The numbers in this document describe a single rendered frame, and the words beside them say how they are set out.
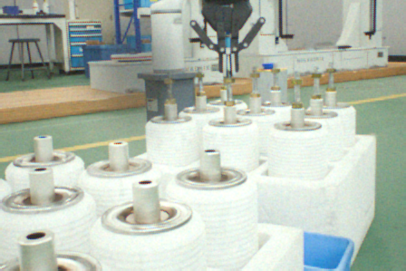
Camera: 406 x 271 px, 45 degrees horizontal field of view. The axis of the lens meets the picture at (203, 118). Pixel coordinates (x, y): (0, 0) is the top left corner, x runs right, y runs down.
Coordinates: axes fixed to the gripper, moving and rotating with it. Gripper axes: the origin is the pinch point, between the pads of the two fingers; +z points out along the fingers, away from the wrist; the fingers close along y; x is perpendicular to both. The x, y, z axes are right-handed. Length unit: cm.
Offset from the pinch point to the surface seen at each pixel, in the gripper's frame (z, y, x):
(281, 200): 19.9, -6.4, 12.4
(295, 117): 8.3, -9.9, 6.7
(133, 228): 9.5, 10.8, 46.5
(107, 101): 29, 58, -200
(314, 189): 17.6, -10.7, 14.7
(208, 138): 11.8, 3.9, 2.7
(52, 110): 31, 85, -182
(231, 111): 7.9, -0.2, 1.0
